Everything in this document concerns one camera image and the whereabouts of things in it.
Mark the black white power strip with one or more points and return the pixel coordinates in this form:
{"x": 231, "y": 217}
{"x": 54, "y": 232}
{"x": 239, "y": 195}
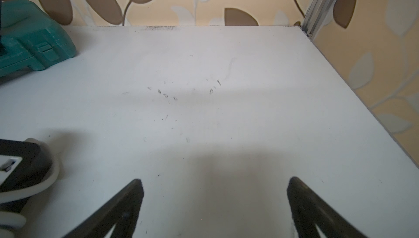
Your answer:
{"x": 27, "y": 168}

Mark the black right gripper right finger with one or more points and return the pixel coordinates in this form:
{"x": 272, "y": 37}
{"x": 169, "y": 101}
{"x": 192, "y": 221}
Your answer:
{"x": 312, "y": 215}

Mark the green plastic tool case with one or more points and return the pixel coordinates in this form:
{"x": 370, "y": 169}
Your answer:
{"x": 31, "y": 39}

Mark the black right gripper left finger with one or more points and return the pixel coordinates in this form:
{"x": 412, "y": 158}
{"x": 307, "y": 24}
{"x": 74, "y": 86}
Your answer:
{"x": 118, "y": 216}

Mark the aluminium frame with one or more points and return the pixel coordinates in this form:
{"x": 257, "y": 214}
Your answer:
{"x": 315, "y": 17}

